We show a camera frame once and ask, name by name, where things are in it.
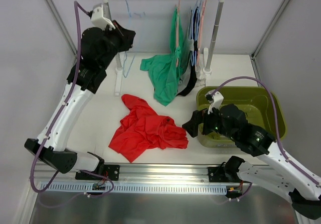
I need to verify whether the green tank top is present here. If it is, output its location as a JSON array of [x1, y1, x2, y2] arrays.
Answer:
[[140, 8, 185, 106]]

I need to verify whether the black tank top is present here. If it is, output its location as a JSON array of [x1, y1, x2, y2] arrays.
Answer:
[[177, 19, 197, 96]]

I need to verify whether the pink hanger far right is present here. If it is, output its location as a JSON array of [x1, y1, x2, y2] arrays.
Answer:
[[196, 0, 207, 68]]

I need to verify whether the light blue wire hanger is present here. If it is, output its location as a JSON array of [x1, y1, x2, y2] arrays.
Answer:
[[122, 0, 146, 78]]

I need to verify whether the olive green plastic basin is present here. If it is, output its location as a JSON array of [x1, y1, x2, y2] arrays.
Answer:
[[196, 86, 287, 149]]

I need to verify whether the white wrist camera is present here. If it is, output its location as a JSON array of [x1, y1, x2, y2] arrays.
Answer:
[[205, 90, 224, 114], [90, 4, 115, 30]]

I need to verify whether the red tank top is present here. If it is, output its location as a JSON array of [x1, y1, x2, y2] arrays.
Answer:
[[109, 94, 189, 163]]

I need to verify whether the aluminium mounting rail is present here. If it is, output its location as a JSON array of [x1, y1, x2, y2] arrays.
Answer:
[[34, 162, 228, 183]]

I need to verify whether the pink wire hanger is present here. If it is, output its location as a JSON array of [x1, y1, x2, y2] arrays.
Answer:
[[176, 0, 181, 67]]

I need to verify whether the grey tank top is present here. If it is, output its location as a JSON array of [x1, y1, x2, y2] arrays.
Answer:
[[178, 67, 191, 92]]

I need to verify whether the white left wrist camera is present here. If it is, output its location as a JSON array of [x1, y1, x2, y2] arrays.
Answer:
[[90, 4, 115, 30]]

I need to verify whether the white slotted cable duct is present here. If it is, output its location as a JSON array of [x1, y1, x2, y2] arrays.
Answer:
[[47, 182, 227, 195]]

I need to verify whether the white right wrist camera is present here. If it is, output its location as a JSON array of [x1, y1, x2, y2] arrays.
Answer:
[[205, 90, 224, 114]]

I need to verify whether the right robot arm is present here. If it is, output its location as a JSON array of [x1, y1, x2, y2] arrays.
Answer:
[[183, 104, 320, 220]]

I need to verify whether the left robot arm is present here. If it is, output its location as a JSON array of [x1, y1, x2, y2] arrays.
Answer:
[[24, 21, 136, 179]]

